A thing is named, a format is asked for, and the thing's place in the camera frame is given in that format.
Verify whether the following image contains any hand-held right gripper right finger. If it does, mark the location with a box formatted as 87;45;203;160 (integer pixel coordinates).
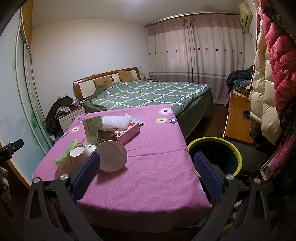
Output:
192;152;272;241

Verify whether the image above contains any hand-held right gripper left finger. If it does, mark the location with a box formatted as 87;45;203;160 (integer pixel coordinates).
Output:
23;152;102;241

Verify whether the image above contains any yellow rimmed trash bin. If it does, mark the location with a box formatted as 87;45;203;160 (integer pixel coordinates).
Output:
186;137;243;179

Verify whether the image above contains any beige cardboard box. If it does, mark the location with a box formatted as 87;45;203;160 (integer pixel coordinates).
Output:
83;115;104;144

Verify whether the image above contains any pink strawberry print box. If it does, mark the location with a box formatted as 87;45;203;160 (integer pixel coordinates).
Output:
115;113;141;142

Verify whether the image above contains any white paper cup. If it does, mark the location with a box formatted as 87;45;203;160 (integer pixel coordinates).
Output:
69;144;92;168

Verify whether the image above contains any green plastic wrapper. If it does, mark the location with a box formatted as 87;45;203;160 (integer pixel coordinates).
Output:
53;138;80;166

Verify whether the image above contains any metal tin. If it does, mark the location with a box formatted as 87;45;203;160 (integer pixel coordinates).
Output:
97;129;119;149

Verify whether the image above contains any sliding door wardrobe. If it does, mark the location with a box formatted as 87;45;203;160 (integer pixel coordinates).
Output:
0;6;54;187

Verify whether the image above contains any white nightstand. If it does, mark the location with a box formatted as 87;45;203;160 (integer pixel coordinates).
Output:
57;105;86;135

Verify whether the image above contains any pink floral tablecloth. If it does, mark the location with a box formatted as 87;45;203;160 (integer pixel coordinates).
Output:
32;104;213;215

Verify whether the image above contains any dark jacket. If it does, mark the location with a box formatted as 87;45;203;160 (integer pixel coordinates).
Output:
45;96;73;138

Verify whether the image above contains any white tissue pack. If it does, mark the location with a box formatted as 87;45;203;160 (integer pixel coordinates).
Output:
102;115;133;133

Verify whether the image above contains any cluttered wooden cabinet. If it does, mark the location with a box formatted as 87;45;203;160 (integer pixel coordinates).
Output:
222;90;255;146

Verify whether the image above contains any wooden headboard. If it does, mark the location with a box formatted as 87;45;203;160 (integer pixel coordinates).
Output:
72;67;142;100

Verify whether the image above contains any brown pillow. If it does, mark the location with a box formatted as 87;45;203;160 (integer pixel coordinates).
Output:
93;78;115;88
117;70;137;83

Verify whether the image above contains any green checked bed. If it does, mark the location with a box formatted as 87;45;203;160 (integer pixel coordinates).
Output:
83;80;213;140

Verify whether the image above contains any white down jacket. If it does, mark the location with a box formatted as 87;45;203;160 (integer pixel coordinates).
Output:
249;30;283;146

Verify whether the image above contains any pile of clothes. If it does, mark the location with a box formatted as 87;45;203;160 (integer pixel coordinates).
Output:
226;67;255;93

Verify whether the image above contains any pink and white curtain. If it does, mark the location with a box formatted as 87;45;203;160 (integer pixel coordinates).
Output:
147;13;247;105

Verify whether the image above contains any red dotted jacket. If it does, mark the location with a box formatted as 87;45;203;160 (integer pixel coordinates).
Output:
258;0;296;117

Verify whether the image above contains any wall air conditioner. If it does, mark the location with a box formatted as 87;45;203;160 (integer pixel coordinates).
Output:
239;2;253;27

